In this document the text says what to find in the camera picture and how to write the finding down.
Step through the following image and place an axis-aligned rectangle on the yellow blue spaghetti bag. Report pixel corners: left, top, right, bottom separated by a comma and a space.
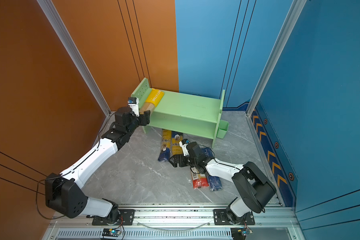
158, 129, 172, 163

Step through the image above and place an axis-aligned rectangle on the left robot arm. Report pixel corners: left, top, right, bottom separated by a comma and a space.
44, 107, 152, 225

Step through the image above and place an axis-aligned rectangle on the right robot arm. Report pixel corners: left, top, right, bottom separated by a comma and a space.
169, 139, 277, 225

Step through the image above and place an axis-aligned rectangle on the blue yellow pasta bag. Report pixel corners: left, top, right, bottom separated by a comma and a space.
171, 131, 184, 156

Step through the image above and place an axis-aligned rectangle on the green two-tier shelf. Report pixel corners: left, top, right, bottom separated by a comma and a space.
143, 91, 225, 148

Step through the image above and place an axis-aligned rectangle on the red spaghetti bag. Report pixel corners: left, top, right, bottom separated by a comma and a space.
191, 167, 209, 189

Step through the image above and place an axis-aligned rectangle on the blue Barilla spaghetti box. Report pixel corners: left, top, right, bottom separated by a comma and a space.
204, 147, 223, 192

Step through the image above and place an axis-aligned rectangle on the green side cup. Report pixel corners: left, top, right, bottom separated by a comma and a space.
217, 120, 229, 139

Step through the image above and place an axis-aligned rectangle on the right circuit board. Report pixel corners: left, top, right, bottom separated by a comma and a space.
231, 228, 253, 240

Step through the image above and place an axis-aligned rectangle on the circuit board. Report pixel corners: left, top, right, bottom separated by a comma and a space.
102, 228, 123, 240
231, 228, 253, 240

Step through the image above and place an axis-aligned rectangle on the left circuit board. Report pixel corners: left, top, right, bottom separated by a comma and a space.
102, 228, 123, 240

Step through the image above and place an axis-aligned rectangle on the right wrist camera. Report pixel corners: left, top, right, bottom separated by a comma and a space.
179, 139, 190, 157

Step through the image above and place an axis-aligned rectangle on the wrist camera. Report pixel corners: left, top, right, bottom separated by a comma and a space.
179, 139, 190, 157
128, 97, 140, 117

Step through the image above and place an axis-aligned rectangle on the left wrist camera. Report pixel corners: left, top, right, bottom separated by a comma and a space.
128, 97, 140, 117

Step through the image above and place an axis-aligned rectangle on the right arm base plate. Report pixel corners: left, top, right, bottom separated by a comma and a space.
213, 209, 256, 226

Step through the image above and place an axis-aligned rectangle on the aluminium front rail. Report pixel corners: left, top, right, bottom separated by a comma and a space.
43, 204, 305, 240

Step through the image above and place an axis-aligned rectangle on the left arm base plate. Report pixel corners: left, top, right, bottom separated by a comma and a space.
92, 209, 135, 226

